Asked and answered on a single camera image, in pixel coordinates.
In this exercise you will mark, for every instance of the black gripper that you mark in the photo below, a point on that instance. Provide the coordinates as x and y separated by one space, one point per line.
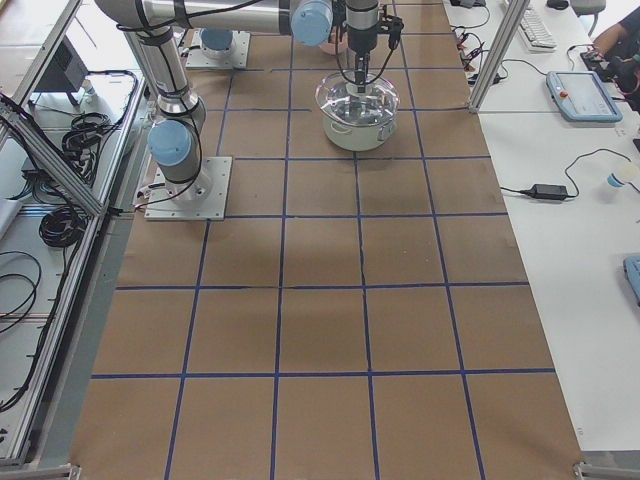
358 41

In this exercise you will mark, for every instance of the glass pot lid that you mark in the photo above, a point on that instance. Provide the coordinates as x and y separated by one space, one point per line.
339 100

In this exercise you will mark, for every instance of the person forearm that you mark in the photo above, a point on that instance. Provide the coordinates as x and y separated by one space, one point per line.
620 40

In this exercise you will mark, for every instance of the pale green cooking pot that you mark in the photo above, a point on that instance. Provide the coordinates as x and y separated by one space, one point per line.
357 138

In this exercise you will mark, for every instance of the pink bowl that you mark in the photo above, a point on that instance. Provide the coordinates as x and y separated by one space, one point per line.
330 48

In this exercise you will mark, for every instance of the white keyboard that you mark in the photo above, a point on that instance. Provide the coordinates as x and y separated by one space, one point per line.
534 33

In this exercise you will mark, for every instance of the black power adapter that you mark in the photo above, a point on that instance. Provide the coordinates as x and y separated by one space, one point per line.
546 192

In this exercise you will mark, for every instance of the blue teach pendant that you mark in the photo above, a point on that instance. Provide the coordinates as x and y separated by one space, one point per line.
631 267
582 97

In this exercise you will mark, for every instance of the paper cup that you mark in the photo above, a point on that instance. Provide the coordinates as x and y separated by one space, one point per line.
624 174

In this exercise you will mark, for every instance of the black box device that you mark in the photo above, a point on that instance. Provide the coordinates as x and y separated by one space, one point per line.
65 72

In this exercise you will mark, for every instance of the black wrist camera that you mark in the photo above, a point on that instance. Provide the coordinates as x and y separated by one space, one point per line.
392 26

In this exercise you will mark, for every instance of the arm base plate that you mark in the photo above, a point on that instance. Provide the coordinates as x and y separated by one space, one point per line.
235 59
204 200

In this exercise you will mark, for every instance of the aluminium frame post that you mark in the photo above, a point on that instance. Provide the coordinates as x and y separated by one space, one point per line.
502 40

